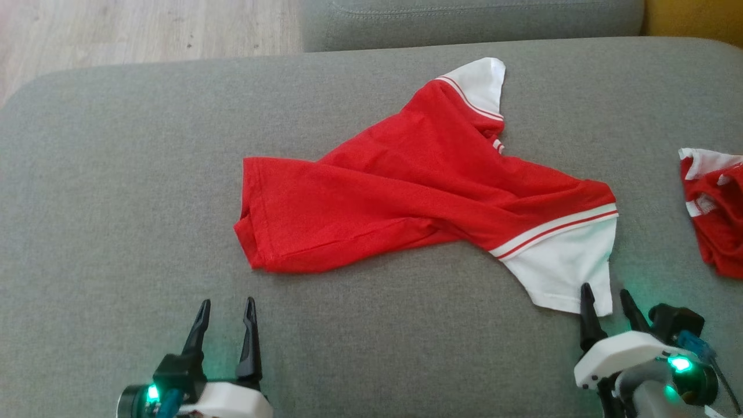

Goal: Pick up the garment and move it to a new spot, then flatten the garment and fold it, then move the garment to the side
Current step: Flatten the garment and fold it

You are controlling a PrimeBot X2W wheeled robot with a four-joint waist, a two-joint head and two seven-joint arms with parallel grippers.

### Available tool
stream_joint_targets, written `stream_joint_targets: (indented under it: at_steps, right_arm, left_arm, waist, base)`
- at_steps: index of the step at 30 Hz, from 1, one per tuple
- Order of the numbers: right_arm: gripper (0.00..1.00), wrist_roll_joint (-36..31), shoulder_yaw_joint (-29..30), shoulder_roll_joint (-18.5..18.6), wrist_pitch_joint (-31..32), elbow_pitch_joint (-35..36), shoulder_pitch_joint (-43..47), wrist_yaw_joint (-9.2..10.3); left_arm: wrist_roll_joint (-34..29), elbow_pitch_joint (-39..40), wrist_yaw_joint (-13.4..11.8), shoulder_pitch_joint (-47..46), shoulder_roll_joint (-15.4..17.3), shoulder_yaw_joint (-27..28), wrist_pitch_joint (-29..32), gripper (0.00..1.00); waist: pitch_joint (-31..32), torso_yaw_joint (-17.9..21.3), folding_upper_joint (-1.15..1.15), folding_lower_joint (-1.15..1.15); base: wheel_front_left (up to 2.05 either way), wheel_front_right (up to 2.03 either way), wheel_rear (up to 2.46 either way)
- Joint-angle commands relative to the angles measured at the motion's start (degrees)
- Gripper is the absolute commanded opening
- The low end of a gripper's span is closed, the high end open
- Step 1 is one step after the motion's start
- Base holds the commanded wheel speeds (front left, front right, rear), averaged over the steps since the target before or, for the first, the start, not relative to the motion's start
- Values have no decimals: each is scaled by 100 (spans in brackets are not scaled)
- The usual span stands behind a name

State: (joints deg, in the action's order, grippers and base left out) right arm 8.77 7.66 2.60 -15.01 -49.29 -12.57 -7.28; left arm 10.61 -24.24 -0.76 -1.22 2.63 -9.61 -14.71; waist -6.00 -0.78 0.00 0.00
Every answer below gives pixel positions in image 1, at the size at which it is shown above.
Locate black right cable blue plug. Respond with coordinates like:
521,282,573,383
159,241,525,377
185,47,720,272
678,330,743,416

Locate small grey sofa cushion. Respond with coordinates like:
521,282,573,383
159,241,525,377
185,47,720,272
301,0,645,53

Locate red shirt with white sleeves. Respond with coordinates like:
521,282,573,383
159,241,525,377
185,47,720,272
234,57,619,317

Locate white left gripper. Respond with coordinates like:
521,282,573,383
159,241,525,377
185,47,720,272
180,297,273,418

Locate red shorts with white stripes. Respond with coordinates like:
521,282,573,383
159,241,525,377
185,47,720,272
678,147,743,279

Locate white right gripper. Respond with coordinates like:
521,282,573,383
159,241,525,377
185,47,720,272
574,283,683,391

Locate large grey sofa seat cushion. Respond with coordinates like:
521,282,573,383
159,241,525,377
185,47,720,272
0,37,743,418

